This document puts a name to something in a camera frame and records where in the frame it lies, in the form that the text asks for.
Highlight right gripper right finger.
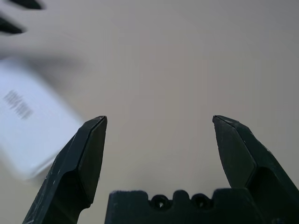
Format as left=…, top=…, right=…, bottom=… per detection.
left=212, top=114, right=299, bottom=224

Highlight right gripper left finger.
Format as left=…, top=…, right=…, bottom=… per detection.
left=22, top=115, right=108, bottom=224

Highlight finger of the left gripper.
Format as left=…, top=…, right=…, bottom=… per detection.
left=8, top=0, right=45, bottom=10
left=0, top=16, right=28, bottom=35

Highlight white pencil case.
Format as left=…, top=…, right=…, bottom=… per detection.
left=0, top=59, right=86, bottom=182

